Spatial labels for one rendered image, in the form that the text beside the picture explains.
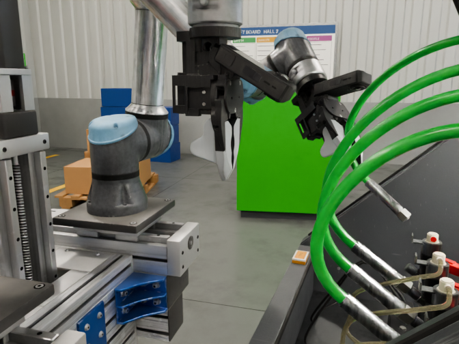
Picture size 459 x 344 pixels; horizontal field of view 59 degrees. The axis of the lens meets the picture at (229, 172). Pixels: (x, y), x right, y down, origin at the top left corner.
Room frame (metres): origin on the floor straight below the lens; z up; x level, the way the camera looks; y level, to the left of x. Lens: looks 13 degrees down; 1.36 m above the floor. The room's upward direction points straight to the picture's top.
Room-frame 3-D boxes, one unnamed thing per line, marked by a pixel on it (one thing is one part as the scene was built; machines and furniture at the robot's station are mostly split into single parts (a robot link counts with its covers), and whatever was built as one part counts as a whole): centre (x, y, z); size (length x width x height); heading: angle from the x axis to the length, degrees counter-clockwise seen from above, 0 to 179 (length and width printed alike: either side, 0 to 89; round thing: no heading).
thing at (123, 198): (1.00, 0.29, 1.09); 0.15 x 0.15 x 0.10
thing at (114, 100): (7.04, 1.52, 0.61); 1.26 x 0.48 x 1.22; 74
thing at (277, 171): (4.27, -0.60, 0.65); 0.95 x 0.86 x 1.30; 82
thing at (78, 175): (4.80, 1.42, 0.39); 1.20 x 0.85 x 0.79; 176
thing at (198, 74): (0.59, 0.03, 1.37); 0.09 x 0.08 x 0.12; 70
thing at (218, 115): (0.57, 0.01, 1.31); 0.05 x 0.02 x 0.09; 160
